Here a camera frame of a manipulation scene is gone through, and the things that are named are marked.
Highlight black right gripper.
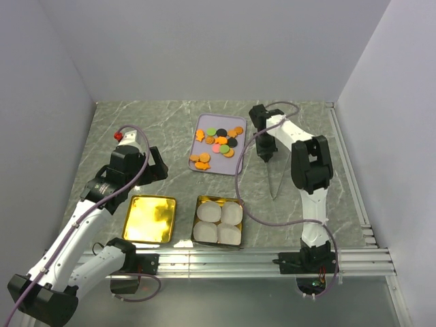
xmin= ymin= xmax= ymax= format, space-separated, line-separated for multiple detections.
xmin=253 ymin=132 xmax=278 ymax=163

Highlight metal tongs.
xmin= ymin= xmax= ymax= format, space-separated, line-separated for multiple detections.
xmin=266 ymin=159 xmax=287 ymax=201

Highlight black round cookie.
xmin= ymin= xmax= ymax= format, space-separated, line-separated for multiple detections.
xmin=216 ymin=128 xmax=228 ymax=137
xmin=227 ymin=138 xmax=238 ymax=148

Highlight orange round waffle cookie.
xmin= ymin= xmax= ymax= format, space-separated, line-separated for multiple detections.
xmin=223 ymin=148 xmax=234 ymax=158

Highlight green round cookie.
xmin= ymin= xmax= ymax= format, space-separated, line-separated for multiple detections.
xmin=206 ymin=127 xmax=217 ymax=136
xmin=219 ymin=144 xmax=230 ymax=154

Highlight gold tin lid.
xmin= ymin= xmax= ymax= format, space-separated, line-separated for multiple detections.
xmin=123 ymin=195 xmax=176 ymax=245

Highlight pink round cookie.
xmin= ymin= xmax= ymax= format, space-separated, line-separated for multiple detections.
xmin=212 ymin=144 xmax=221 ymax=153

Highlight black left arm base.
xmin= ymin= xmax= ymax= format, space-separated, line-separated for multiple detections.
xmin=110 ymin=253 xmax=161 ymax=299

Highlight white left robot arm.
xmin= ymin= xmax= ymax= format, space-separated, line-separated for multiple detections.
xmin=7 ymin=142 xmax=168 ymax=326

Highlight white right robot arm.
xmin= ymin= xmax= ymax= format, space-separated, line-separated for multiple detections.
xmin=249 ymin=104 xmax=334 ymax=272

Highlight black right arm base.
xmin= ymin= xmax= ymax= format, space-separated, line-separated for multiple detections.
xmin=272 ymin=243 xmax=339 ymax=299

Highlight orange shell cookie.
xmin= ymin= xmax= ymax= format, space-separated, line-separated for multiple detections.
xmin=234 ymin=126 xmax=244 ymax=135

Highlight orange flower cookie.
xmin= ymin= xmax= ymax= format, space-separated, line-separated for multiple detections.
xmin=227 ymin=129 xmax=238 ymax=138

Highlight orange fish cookie front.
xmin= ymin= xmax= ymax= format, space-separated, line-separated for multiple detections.
xmin=194 ymin=161 xmax=211 ymax=170

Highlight orange fish cookie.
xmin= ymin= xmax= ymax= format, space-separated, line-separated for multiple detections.
xmin=194 ymin=161 xmax=211 ymax=170
xmin=215 ymin=136 xmax=228 ymax=145
xmin=196 ymin=129 xmax=205 ymax=142

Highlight orange fish cookie middle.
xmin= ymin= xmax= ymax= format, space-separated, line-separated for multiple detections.
xmin=215 ymin=136 xmax=228 ymax=145

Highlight orange ridged round cookie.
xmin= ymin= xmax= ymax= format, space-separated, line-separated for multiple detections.
xmin=199 ymin=153 xmax=211 ymax=163

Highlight lilac serving tray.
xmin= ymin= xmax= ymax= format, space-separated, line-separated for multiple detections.
xmin=188 ymin=113 xmax=247 ymax=175

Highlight orange spiral cookie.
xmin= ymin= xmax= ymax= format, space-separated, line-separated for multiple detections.
xmin=205 ymin=136 xmax=215 ymax=144

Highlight orange fish cookie left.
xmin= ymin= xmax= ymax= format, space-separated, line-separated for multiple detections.
xmin=196 ymin=129 xmax=205 ymax=142

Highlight white paper cup back-left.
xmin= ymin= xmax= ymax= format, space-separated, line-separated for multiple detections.
xmin=197 ymin=201 xmax=221 ymax=223

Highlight white paper cup front-left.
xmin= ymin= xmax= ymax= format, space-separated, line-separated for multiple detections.
xmin=193 ymin=221 xmax=218 ymax=243

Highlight white paper cup back-right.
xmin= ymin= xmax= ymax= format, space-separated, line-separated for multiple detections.
xmin=221 ymin=202 xmax=243 ymax=225

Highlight gold cookie tin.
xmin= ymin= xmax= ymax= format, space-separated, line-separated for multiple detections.
xmin=191 ymin=195 xmax=244 ymax=249

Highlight white paper cup front-right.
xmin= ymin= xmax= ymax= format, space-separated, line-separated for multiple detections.
xmin=217 ymin=223 xmax=242 ymax=245

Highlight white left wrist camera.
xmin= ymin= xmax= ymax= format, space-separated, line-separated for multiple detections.
xmin=114 ymin=130 xmax=142 ymax=150

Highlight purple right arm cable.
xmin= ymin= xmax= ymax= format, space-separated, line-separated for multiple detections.
xmin=235 ymin=101 xmax=341 ymax=299

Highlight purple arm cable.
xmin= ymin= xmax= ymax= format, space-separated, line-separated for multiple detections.
xmin=235 ymin=101 xmax=341 ymax=299
xmin=0 ymin=125 xmax=162 ymax=327

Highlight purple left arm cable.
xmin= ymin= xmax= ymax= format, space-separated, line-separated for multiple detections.
xmin=0 ymin=125 xmax=162 ymax=327

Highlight aluminium mounting rail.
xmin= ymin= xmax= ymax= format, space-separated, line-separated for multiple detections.
xmin=36 ymin=247 xmax=398 ymax=281

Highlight aluminium side rail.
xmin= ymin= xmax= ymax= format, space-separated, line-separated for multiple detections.
xmin=326 ymin=102 xmax=379 ymax=249

